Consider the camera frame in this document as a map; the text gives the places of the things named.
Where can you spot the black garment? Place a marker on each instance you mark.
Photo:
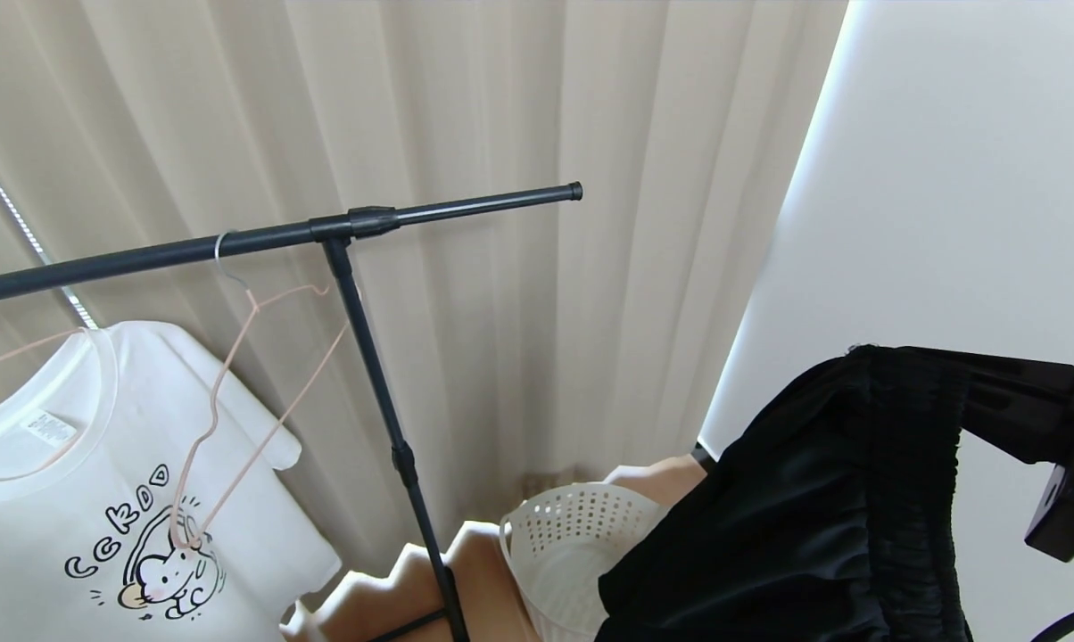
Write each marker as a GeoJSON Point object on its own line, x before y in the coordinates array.
{"type": "Point", "coordinates": [769, 535]}

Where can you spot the pink clothes hanger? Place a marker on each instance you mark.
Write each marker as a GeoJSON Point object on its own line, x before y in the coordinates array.
{"type": "Point", "coordinates": [20, 352]}
{"type": "Point", "coordinates": [217, 252]}

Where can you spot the white printed shirt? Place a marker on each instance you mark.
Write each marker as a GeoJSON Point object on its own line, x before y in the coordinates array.
{"type": "Point", "coordinates": [55, 535]}

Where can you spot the white laundry basket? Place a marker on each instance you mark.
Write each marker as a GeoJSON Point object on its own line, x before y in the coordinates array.
{"type": "Point", "coordinates": [573, 535]}

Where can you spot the black clothes rack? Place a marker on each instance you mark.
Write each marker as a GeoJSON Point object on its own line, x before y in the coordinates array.
{"type": "Point", "coordinates": [144, 258]}

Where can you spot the beige curtain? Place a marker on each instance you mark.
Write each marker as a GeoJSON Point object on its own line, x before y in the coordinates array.
{"type": "Point", "coordinates": [501, 89]}

